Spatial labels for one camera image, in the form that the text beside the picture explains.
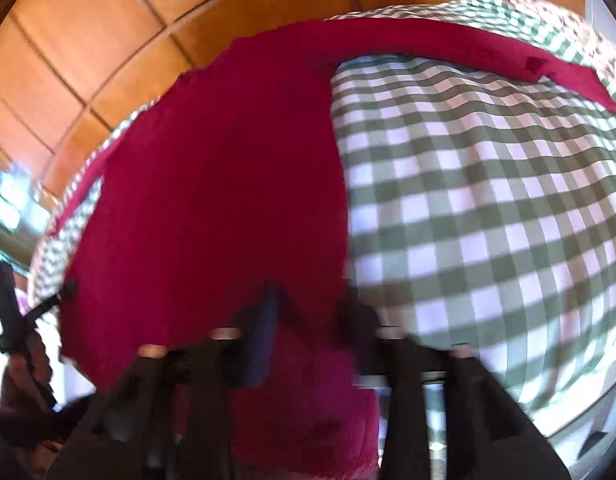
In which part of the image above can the red garment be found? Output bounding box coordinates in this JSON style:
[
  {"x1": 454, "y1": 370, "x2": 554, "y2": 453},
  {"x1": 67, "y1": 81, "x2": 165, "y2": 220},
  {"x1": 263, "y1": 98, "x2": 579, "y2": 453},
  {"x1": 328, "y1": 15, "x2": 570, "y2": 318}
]
[{"x1": 50, "y1": 19, "x2": 616, "y2": 476}]

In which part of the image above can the window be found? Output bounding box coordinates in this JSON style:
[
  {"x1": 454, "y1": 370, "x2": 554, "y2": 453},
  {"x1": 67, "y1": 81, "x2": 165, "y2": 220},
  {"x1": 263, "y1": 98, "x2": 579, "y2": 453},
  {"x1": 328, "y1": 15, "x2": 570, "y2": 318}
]
[{"x1": 0, "y1": 155, "x2": 55, "y2": 273}]

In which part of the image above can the floral cloth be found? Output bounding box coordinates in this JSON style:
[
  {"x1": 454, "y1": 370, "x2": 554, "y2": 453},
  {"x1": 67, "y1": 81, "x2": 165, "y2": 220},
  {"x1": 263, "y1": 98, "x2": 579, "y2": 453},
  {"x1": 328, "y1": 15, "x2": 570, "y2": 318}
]
[{"x1": 508, "y1": 0, "x2": 616, "y2": 103}]

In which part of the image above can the green checked blanket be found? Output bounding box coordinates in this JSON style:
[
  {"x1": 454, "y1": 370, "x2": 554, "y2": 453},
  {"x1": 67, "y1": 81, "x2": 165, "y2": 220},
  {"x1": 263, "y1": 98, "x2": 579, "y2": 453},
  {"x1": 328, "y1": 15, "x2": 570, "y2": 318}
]
[{"x1": 28, "y1": 0, "x2": 616, "y2": 436}]

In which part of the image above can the wooden wardrobe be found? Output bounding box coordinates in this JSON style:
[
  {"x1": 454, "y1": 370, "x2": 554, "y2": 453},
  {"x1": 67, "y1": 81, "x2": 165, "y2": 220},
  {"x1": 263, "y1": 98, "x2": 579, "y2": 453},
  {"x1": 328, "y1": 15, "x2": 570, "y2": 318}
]
[{"x1": 0, "y1": 0, "x2": 588, "y2": 201}]

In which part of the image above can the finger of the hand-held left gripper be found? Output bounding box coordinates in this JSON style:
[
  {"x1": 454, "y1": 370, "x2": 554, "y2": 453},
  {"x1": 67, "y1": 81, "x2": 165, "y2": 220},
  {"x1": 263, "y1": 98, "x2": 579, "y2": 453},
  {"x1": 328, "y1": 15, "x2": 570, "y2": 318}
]
[
  {"x1": 0, "y1": 261, "x2": 26, "y2": 356},
  {"x1": 18, "y1": 280, "x2": 80, "y2": 326}
]

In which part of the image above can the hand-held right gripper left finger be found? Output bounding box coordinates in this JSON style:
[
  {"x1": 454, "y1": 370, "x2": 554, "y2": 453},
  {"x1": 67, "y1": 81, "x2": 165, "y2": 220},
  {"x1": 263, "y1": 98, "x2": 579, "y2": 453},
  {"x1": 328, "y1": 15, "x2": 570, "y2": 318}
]
[{"x1": 45, "y1": 285, "x2": 283, "y2": 480}]

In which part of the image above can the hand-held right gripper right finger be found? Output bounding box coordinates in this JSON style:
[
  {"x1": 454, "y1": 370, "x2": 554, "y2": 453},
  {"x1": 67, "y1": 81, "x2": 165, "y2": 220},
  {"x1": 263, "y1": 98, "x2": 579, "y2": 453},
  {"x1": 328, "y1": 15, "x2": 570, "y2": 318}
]
[{"x1": 335, "y1": 290, "x2": 572, "y2": 480}]

